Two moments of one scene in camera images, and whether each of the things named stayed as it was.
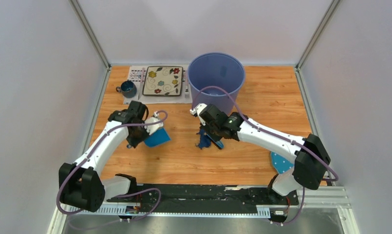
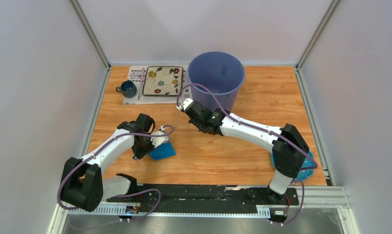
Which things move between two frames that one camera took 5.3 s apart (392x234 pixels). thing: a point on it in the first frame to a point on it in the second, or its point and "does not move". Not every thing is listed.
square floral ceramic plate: (163, 81) does not move
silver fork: (186, 93) does not move
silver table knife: (141, 85) does not move
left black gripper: (133, 143) to (139, 155)
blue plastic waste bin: (224, 70) does not move
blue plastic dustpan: (160, 136) to (164, 150)
